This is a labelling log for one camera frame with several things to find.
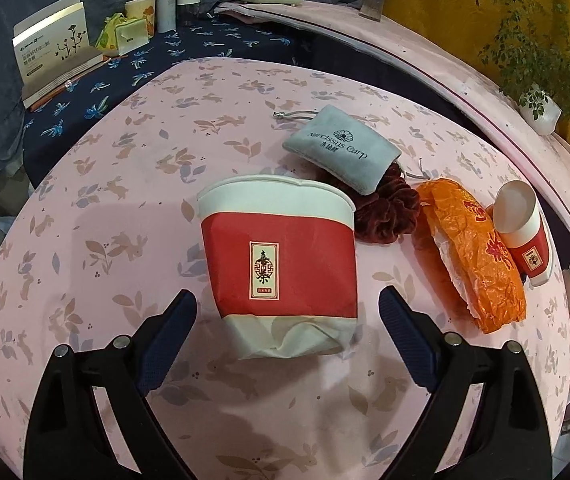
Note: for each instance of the book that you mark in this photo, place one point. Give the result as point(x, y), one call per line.
point(60, 77)

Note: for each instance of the dark maroon cloth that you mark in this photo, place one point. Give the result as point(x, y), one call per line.
point(465, 110)

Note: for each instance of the white flower print box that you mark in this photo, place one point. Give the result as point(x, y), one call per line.
point(52, 45)

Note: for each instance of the dark red scrunchie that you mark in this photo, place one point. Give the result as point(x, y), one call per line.
point(387, 210)

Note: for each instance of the orange paper wrapper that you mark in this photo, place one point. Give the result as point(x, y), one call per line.
point(475, 255)

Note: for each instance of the yellow printed box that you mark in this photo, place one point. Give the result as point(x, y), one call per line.
point(140, 12)

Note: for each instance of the navy floral cloth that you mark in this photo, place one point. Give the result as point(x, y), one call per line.
point(130, 80)

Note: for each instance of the pink blanket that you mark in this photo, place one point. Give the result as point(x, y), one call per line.
point(440, 55)

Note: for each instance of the potted green plant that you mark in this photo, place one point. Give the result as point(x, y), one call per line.
point(540, 112)

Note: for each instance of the pink rabbit print tablecloth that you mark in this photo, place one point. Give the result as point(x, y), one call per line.
point(115, 240)

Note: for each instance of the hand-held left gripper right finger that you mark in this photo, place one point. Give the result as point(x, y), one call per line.
point(407, 340)

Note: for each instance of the crushed red white paper cup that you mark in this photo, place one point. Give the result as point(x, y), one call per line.
point(290, 250)

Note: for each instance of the white tall carton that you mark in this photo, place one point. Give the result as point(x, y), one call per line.
point(166, 5)

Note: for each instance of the small red white paper cup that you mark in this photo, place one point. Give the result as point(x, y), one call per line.
point(527, 245)

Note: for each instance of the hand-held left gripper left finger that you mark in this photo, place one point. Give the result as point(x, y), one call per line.
point(165, 350)

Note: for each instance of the green printed pouch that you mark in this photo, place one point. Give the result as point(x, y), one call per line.
point(122, 35)

